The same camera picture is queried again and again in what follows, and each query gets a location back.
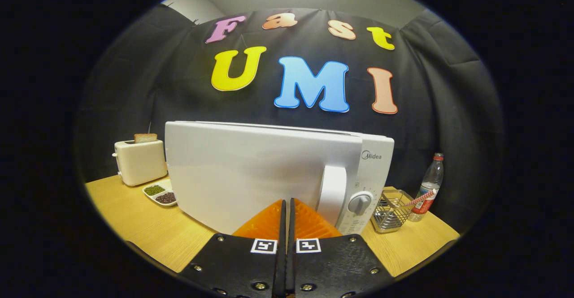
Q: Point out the toasted bread slice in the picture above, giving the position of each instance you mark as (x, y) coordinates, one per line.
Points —
(145, 138)

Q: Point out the cream bread toaster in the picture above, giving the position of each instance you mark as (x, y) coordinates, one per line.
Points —
(139, 163)

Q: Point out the clear plastic water bottle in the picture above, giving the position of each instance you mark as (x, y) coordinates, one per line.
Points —
(432, 177)

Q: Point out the black backdrop cloth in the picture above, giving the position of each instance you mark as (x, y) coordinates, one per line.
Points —
(426, 87)

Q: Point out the white divided bean dish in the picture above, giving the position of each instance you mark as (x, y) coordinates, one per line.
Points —
(160, 192)

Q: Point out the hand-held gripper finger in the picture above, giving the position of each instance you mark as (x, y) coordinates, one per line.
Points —
(281, 266)
(291, 266)

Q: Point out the red white striped straw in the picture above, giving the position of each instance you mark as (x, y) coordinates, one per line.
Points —
(421, 197)

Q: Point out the white toaster oven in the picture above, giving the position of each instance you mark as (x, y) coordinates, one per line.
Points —
(246, 172)

